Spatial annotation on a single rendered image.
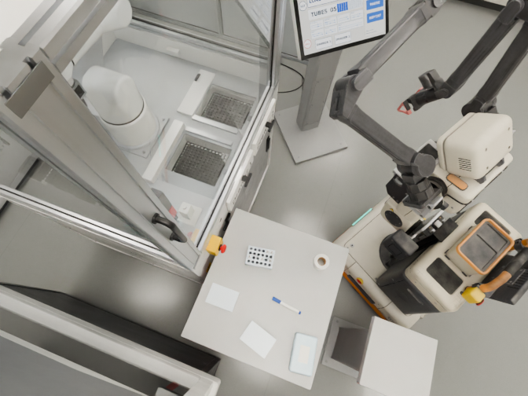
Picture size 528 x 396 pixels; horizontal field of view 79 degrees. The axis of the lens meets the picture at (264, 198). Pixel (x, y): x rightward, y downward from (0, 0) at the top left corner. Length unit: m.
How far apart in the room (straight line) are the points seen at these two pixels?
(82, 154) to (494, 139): 1.16
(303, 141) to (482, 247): 1.49
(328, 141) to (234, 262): 1.48
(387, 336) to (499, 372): 1.26
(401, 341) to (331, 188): 1.29
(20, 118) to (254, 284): 1.22
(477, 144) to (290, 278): 0.89
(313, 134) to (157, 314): 1.75
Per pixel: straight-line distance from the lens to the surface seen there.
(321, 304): 1.51
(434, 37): 3.79
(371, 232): 2.16
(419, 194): 1.24
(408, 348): 1.62
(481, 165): 1.26
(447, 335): 2.57
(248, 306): 1.49
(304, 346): 1.46
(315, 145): 2.61
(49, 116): 0.45
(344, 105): 1.00
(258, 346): 1.43
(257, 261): 1.47
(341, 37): 1.91
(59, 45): 0.44
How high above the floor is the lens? 2.24
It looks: 69 degrees down
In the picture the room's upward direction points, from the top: 4 degrees clockwise
